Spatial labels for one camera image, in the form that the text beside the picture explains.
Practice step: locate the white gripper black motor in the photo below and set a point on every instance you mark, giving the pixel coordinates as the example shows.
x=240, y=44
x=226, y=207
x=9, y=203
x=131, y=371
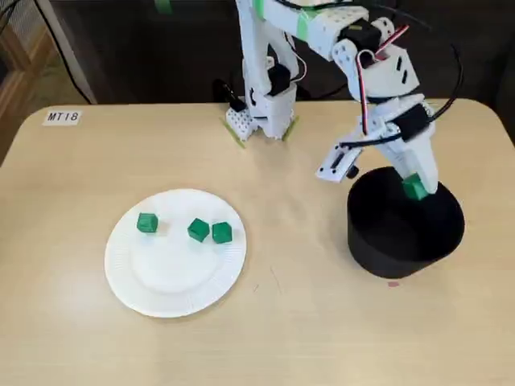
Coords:
x=416, y=150

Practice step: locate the green block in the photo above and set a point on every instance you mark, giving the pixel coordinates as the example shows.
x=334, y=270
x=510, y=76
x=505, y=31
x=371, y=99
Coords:
x=414, y=188
x=147, y=223
x=222, y=232
x=198, y=230

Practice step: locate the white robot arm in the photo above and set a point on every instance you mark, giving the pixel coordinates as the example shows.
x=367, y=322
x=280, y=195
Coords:
x=257, y=60

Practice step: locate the black pot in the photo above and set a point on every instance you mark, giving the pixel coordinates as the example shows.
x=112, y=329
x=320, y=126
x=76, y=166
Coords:
x=402, y=257

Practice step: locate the white paper plate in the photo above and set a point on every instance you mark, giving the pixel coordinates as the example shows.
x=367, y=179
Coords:
x=177, y=281

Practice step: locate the green tape strip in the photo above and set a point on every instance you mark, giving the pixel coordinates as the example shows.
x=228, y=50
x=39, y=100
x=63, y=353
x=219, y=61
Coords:
x=233, y=134
x=290, y=128

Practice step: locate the green tape piece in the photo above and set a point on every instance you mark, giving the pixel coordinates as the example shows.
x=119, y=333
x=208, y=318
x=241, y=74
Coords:
x=163, y=5

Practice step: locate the white pole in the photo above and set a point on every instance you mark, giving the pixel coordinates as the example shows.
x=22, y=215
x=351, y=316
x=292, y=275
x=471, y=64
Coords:
x=78, y=66

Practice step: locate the white MT18 label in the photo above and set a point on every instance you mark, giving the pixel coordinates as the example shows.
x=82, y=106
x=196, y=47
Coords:
x=62, y=117

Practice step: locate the light wooden rack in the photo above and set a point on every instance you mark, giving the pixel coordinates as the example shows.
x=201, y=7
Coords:
x=24, y=68

